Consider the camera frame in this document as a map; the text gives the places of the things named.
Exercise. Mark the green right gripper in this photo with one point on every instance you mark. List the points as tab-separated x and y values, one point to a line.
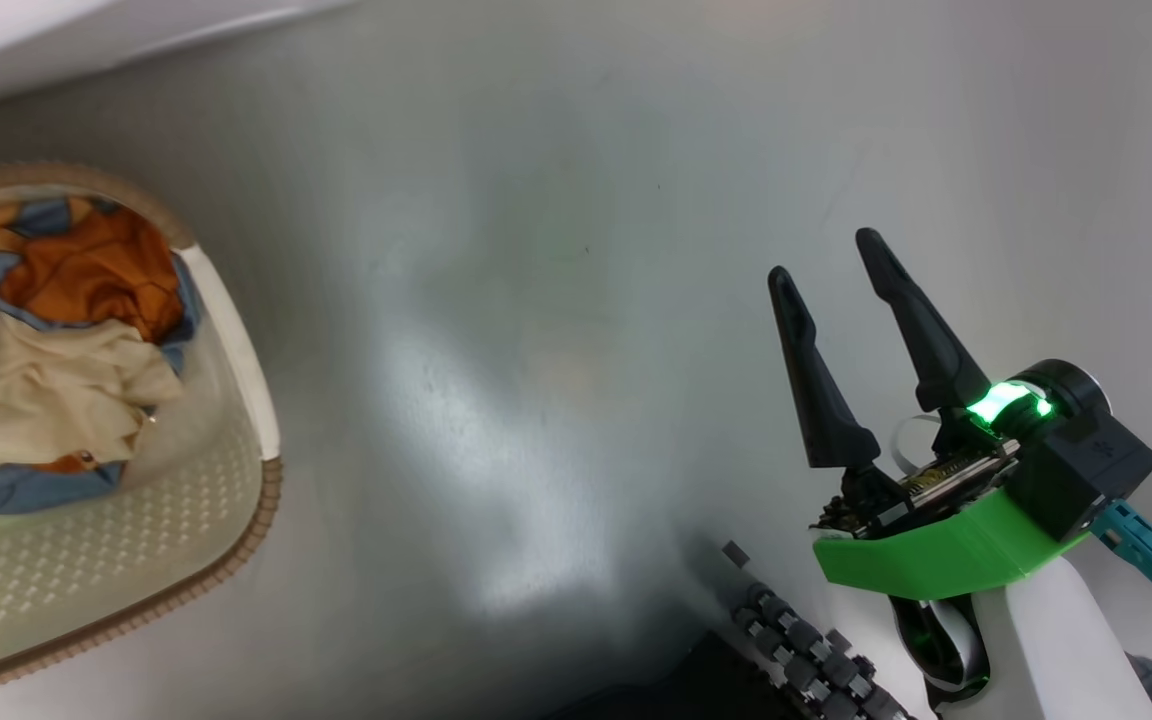
936	555

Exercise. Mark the blue cartoon print garment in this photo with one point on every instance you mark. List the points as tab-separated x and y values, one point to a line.
56	390

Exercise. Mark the orange and blue garment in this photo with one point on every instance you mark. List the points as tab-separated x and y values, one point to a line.
96	275

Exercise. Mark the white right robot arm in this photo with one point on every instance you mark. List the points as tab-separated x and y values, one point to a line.
1056	650

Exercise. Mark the white front-load washing machine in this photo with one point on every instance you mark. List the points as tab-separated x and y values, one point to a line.
16	40

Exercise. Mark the cream plastic laundry basket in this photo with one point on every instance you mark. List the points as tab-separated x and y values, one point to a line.
86	580

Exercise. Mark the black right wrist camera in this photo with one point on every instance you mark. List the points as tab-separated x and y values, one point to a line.
1086	470

